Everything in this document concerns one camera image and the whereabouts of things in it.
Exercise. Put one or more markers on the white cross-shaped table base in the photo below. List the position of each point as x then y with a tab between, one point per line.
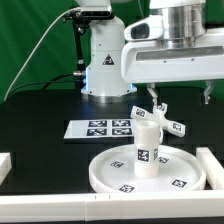
158	115

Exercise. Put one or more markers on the black camera on stand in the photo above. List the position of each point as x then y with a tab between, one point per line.
81	18

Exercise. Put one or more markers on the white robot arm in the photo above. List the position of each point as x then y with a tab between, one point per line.
172	44

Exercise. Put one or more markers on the white front fence rail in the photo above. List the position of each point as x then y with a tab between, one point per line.
115	206

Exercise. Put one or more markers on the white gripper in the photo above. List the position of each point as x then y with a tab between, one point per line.
148	62

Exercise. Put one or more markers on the white fiducial marker sheet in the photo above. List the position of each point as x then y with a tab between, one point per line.
101	128

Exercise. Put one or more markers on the white round table top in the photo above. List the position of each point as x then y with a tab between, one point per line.
131	170

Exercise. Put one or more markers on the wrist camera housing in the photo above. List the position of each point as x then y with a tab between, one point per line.
146	29

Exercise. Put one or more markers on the white right fence rail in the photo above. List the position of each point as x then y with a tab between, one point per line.
213	168

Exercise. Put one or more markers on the white left fence rail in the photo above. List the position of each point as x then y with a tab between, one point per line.
5	166

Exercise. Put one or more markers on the white fence rail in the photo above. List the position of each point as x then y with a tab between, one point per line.
5	166
213	168
115	206

